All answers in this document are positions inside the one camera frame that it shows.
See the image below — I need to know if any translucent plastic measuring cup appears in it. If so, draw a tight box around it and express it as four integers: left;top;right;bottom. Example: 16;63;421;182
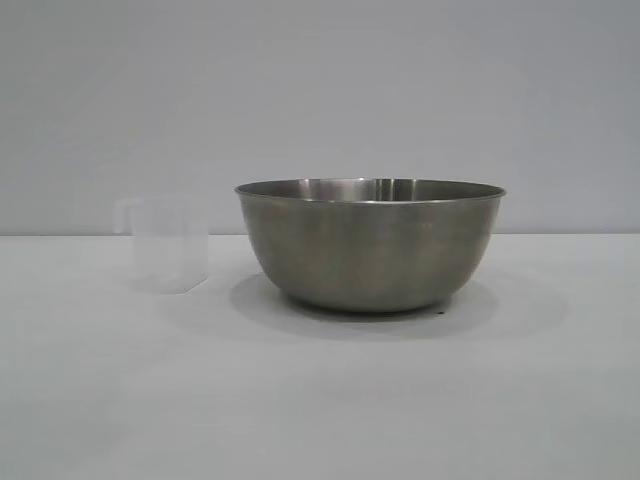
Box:
113;197;210;294

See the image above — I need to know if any stainless steel mixing bowl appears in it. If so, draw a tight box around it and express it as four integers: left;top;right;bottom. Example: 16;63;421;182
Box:
233;177;508;314

